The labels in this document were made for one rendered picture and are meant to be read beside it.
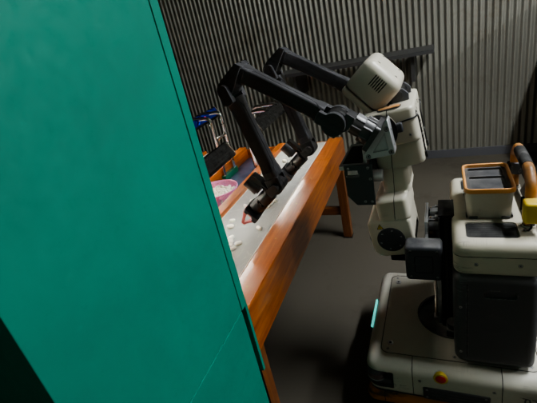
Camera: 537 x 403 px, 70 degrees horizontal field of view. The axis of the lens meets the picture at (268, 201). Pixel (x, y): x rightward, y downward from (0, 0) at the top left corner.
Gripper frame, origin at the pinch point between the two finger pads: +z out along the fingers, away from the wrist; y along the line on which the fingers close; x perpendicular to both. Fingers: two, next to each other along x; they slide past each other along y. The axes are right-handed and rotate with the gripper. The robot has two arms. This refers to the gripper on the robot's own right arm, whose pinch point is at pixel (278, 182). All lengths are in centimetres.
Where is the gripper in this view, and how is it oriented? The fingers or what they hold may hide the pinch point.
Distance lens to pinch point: 188.0
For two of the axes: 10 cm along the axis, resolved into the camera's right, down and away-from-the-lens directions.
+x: 7.5, 6.6, 0.5
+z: -5.7, 6.1, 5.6
